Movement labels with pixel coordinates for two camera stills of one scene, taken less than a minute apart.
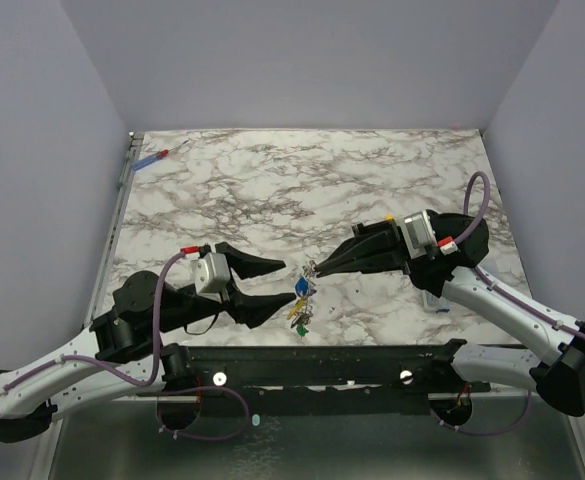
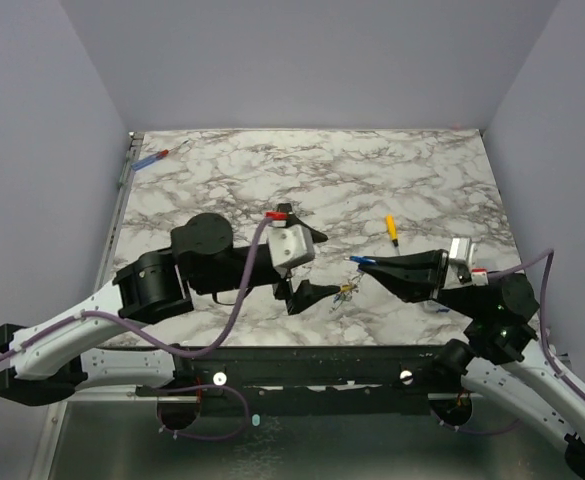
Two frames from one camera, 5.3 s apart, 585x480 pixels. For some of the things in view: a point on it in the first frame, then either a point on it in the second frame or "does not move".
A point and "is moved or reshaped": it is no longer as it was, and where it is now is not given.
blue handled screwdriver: [163, 153] does not move
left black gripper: [254, 309] to [306, 294]
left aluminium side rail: [135, 145] does not move
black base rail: [370, 378] does not move
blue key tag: [301, 286] is moved or reshaped
